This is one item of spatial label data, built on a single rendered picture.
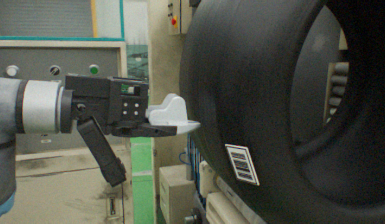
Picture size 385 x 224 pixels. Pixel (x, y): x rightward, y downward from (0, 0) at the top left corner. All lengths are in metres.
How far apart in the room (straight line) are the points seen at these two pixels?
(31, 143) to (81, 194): 0.24
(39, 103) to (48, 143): 0.69
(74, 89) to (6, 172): 0.14
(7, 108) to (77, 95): 0.08
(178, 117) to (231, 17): 0.17
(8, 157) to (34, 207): 0.68
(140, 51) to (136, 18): 1.01
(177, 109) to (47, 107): 0.18
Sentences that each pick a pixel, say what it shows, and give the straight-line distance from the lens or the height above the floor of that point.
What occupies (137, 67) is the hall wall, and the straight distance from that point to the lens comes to 9.42.
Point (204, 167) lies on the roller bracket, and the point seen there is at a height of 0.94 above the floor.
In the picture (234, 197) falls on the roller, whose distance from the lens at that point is 0.71.
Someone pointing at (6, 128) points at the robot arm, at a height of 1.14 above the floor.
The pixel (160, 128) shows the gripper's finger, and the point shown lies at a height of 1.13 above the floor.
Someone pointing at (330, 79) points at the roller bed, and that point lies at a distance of 1.11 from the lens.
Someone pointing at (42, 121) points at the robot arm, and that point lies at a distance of 0.43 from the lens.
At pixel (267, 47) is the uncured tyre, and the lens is 0.39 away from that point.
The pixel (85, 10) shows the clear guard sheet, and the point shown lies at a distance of 1.03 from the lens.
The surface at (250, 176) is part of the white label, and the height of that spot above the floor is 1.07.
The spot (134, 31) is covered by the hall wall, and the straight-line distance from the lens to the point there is 9.49.
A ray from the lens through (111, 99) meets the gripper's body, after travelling 0.42.
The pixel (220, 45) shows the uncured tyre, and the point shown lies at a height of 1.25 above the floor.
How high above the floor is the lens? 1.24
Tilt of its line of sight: 12 degrees down
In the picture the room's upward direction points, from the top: straight up
